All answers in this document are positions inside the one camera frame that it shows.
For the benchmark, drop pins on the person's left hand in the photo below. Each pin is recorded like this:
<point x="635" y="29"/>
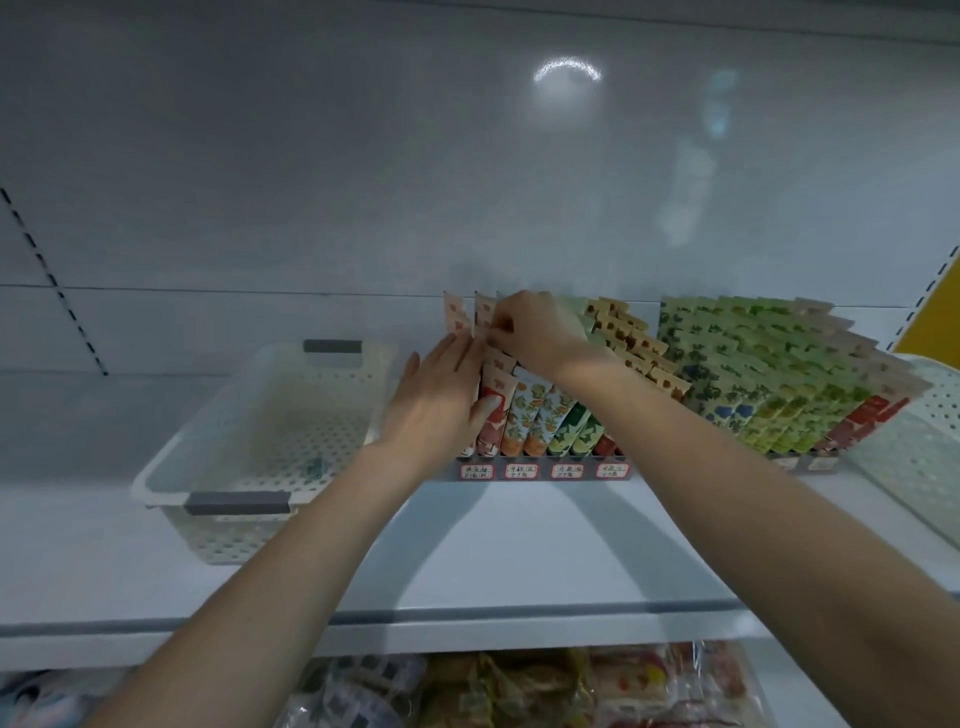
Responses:
<point x="435" y="405"/>

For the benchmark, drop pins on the clear divider tray with labels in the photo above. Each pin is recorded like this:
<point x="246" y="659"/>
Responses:
<point x="521" y="470"/>

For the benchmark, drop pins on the white perforated plastic basket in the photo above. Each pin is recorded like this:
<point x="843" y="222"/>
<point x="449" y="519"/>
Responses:
<point x="255" y="435"/>
<point x="915" y="450"/>

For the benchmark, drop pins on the pile of snack packets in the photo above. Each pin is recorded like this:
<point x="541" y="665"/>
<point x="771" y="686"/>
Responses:
<point x="525" y="687"/>

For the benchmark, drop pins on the row of hand cream tubes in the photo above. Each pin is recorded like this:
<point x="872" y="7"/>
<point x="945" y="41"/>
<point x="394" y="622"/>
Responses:
<point x="765" y="375"/>

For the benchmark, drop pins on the person's left forearm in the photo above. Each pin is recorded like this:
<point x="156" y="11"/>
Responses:
<point x="240" y="615"/>

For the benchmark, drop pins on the person's right forearm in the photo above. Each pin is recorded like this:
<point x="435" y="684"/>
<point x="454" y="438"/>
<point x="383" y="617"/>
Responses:
<point x="780" y="540"/>

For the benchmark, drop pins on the person's right hand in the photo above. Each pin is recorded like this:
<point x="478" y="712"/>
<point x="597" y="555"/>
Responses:
<point x="543" y="333"/>

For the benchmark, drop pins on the white metal shelf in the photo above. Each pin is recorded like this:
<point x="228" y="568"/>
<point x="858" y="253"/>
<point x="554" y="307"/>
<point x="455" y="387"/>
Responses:
<point x="600" y="555"/>

